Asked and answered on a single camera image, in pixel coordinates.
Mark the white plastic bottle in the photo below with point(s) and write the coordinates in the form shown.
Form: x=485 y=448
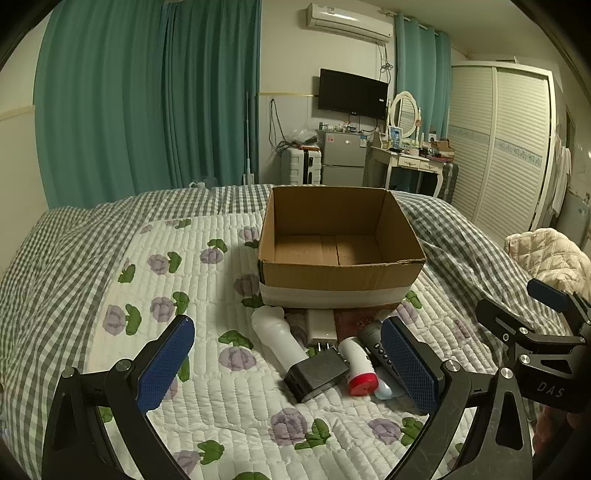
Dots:
x=277 y=337

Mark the black power adapter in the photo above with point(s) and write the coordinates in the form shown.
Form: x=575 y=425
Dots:
x=316 y=374

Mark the narrow teal curtain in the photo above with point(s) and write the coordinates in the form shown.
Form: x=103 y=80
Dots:
x=422 y=92

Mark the grey checked blanket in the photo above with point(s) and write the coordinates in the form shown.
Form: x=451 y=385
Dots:
x=69 y=240

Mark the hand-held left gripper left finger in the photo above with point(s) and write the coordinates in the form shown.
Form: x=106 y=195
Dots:
x=166 y=364

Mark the hanging white towels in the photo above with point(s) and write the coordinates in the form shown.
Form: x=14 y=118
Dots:
x=562 y=170

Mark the white plug charger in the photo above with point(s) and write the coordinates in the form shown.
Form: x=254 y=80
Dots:
x=320 y=325

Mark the white pole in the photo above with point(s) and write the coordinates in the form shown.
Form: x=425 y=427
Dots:
x=249 y=138

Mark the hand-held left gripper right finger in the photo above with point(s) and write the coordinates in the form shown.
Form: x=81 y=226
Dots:
x=408 y=364

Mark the floral white quilt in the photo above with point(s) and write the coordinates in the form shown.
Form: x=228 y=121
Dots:
x=221 y=286

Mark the grey remote control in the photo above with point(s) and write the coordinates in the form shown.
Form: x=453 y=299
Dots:
x=371 y=339

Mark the silver small fridge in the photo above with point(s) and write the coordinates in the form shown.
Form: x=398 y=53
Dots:
x=344 y=159

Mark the oval white vanity mirror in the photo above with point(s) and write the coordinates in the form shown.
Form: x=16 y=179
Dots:
x=406 y=113

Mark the wide teal curtain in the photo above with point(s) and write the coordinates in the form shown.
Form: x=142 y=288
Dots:
x=138 y=101

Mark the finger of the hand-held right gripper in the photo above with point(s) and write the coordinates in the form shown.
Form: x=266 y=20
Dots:
x=547 y=293
x=503 y=321

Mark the white suitcase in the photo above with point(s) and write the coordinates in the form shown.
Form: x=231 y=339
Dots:
x=300 y=166

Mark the dark suitcase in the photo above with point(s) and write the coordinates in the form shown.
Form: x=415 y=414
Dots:
x=450 y=180

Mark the white louvred wardrobe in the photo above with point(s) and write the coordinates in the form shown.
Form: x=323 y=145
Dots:
x=508 y=147

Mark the light blue flat object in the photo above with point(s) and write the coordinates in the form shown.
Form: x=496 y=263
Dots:
x=388 y=391

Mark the cardboard box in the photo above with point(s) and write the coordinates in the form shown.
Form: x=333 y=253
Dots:
x=341 y=277

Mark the cream quilted jacket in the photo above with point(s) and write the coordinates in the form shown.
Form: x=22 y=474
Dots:
x=549 y=254

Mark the black wall television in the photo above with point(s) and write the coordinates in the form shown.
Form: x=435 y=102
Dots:
x=353 y=92

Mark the white dressing table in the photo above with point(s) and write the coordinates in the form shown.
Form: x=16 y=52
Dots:
x=401 y=161

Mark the white air conditioner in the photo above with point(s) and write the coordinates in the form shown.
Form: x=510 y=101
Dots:
x=348 y=22

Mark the white device with red end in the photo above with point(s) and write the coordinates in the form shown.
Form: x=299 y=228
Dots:
x=355 y=360

